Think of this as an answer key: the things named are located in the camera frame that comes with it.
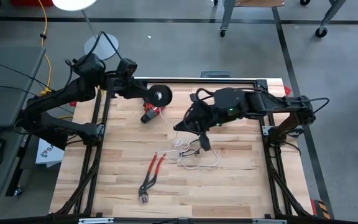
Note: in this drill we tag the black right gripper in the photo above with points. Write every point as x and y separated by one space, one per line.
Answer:
207 118

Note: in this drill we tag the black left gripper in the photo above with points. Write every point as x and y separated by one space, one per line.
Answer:
126 88

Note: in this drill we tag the clear black safety glasses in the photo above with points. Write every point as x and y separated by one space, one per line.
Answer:
194 153

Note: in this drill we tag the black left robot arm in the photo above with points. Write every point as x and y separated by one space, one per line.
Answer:
57 96

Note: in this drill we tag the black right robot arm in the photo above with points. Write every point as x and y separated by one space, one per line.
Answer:
275 105

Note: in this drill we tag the red tag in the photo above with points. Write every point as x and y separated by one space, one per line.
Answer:
286 91

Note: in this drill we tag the white printed box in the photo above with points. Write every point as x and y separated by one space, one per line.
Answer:
50 155

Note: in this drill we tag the white floor lamp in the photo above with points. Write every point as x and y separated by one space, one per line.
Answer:
73 3

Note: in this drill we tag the red object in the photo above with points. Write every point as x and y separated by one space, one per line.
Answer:
26 2

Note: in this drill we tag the orange black striped block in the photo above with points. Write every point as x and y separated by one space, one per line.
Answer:
322 209

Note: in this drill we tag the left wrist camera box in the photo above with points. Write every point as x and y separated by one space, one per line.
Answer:
126 68

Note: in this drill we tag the silver bracket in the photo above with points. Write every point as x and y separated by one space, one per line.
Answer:
269 221
96 221

